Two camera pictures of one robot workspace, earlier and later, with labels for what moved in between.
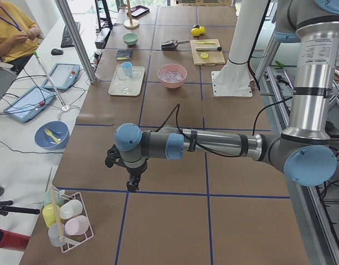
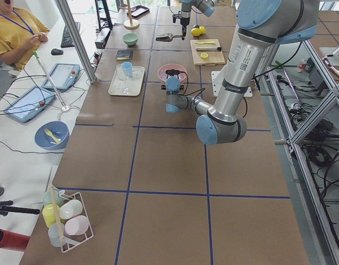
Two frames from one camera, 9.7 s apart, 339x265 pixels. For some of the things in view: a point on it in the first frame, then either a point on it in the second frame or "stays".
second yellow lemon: (202, 30) stays
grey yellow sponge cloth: (124, 54) stays
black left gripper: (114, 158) → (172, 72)
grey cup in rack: (55, 232) stays
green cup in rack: (47, 199) stays
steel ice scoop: (172, 43) → (167, 37)
